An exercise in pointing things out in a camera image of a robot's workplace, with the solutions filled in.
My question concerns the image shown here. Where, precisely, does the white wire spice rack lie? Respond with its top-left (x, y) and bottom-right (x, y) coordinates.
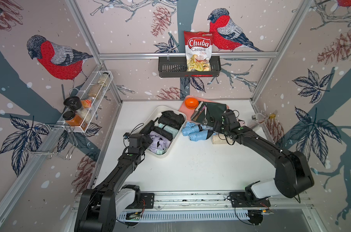
top-left (56, 70), bottom-right (113, 134)

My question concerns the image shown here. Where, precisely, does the black lid spice jar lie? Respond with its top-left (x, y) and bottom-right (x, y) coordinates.
top-left (63, 96), bottom-right (83, 111)

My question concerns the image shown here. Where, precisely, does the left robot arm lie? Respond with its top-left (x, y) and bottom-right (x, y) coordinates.
top-left (74, 133), bottom-right (153, 232)

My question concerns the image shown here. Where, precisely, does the metal spoon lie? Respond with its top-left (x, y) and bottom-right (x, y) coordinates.
top-left (202, 107), bottom-right (208, 125)

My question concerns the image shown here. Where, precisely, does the mint green umbrella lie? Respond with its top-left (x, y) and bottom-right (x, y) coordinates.
top-left (156, 148), bottom-right (168, 155)
top-left (158, 123), bottom-right (179, 139)

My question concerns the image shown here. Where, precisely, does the light blue folded umbrella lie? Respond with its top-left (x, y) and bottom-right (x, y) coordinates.
top-left (182, 121), bottom-right (212, 136)

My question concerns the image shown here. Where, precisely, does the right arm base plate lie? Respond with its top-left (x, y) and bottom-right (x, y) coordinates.
top-left (228, 191), bottom-right (271, 208)

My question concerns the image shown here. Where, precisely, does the dark green cloth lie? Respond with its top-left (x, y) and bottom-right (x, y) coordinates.
top-left (191, 102), bottom-right (228, 127)

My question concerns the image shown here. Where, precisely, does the Chuba cassava chips bag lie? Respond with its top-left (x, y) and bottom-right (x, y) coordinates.
top-left (184, 32), bottom-right (213, 72)

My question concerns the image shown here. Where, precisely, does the pink plastic tray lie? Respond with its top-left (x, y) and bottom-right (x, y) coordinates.
top-left (178, 95), bottom-right (229, 120)

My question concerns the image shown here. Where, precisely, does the black wire wall basket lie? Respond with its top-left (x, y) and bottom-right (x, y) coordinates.
top-left (158, 56), bottom-right (221, 78)

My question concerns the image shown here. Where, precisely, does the amber jar black lid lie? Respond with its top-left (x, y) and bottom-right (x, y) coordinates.
top-left (62, 111), bottom-right (83, 127)

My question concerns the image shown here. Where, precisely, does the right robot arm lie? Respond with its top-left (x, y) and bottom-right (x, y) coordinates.
top-left (213, 109), bottom-right (315, 201)

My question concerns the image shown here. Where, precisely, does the cream plastic storage box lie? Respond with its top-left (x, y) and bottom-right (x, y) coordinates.
top-left (139, 105), bottom-right (187, 158)

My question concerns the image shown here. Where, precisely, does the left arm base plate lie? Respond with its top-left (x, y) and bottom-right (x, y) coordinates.
top-left (127, 193), bottom-right (155, 209)

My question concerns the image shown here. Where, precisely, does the orange plastic bowl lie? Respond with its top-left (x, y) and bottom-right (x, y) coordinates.
top-left (185, 97), bottom-right (199, 110)

